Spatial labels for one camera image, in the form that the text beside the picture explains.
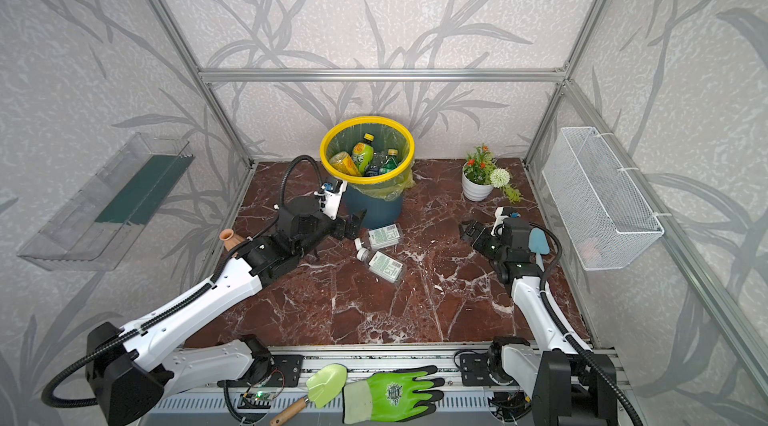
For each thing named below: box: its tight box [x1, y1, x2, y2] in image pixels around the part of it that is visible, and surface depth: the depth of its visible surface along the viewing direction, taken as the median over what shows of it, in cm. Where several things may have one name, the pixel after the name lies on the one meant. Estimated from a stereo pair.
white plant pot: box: [462, 161, 494, 202], surface depth 105 cm
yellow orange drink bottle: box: [329, 152, 362, 177], surface depth 84 cm
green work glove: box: [342, 364, 445, 425], surface depth 71 cm
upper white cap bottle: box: [354, 224, 400, 251], surface depth 97 cm
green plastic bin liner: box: [320, 118, 416, 200], surface depth 93 cm
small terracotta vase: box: [219, 228, 245, 251], surface depth 88 cm
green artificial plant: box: [464, 143, 523, 203], surface depth 100 cm
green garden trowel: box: [270, 364, 348, 426], surface depth 73 cm
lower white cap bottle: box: [356, 248, 404, 283], surface depth 91 cm
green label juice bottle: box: [352, 132, 375, 176], surface depth 95 cm
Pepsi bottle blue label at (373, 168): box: [365, 151, 387, 177], surface depth 98 cm
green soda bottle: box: [379, 148, 399, 175], surface depth 93 cm
